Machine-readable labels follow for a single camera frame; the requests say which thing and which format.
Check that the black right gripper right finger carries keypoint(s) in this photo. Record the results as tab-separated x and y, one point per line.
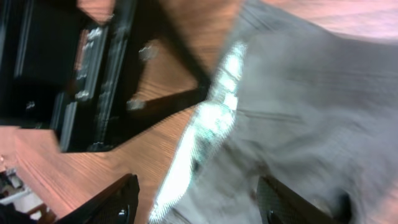
280	204

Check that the grey shorts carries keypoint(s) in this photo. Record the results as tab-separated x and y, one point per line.
314	109

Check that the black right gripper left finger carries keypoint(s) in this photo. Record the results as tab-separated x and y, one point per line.
115	204

